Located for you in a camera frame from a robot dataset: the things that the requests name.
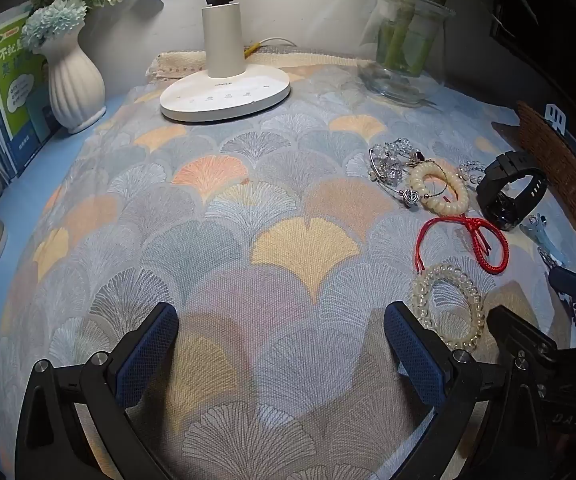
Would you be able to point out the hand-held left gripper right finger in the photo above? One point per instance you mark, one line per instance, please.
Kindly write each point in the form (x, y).
(412, 355)

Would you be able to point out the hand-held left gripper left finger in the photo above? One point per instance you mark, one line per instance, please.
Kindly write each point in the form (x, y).
(143, 360)

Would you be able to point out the brown wicker basket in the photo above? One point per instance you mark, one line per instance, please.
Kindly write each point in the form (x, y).
(562, 170)

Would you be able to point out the silver bangle with purple gem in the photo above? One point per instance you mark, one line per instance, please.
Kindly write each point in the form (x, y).
(419, 156)

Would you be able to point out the small silver metal trinket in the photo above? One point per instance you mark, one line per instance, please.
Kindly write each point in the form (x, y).
(550, 258)

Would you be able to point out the black smartwatch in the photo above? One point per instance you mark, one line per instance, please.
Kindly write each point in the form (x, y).
(507, 165)

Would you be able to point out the silver heart charm bangle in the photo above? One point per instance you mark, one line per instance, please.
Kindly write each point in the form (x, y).
(410, 195)

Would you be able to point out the clear glass vase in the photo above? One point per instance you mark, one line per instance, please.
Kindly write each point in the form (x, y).
(397, 85)

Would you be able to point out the dark monitor screen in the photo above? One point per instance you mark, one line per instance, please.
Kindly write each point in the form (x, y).
(542, 10)

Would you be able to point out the white ribbed vase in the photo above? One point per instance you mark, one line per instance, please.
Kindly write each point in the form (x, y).
(73, 90)

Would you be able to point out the green cover book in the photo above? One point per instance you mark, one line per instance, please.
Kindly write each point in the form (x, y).
(18, 90)

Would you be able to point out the white desk lamp base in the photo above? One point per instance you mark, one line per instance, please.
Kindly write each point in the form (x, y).
(223, 35)

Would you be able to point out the artificial flower bouquet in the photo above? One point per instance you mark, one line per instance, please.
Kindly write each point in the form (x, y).
(53, 20)

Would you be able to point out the white plastic bracket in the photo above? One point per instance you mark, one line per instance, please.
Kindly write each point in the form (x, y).
(556, 119)

